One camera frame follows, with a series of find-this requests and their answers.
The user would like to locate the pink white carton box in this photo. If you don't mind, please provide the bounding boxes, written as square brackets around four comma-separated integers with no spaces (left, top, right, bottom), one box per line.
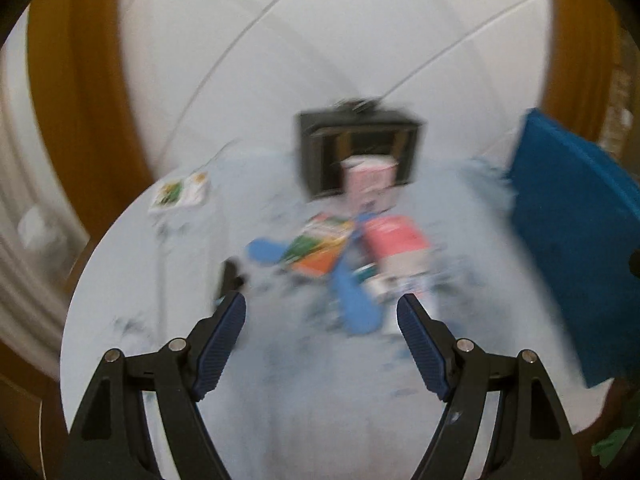
[341,155,397,216]

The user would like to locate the black gift bag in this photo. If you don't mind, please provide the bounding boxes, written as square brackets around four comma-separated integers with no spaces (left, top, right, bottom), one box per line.
[296,100,424,198]

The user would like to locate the blue shoe insole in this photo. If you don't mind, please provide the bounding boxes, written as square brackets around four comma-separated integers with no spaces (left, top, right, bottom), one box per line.
[246,237,383,335]

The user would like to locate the pink white pouch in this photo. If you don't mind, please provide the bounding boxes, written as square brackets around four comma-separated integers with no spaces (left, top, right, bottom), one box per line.
[360,213,442,336]

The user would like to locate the black folding umbrella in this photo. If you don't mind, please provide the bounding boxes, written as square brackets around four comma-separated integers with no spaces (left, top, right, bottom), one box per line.
[215,258,246,307]

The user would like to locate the white small bottle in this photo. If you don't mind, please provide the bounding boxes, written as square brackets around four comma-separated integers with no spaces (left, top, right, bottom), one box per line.
[352,263,398,304]

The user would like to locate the orange green small box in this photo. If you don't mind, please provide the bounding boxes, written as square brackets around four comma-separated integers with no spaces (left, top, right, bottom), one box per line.
[279,212,356,278]

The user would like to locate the wooden door frame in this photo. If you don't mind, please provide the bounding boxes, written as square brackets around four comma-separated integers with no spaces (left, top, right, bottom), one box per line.
[27,0,156,241]

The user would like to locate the blue plastic storage bin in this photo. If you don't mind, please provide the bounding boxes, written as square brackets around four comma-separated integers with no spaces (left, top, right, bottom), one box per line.
[508,108,639,387]

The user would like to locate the green white card pack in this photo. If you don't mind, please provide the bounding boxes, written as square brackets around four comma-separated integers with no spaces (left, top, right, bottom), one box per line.
[149,171,209,214]

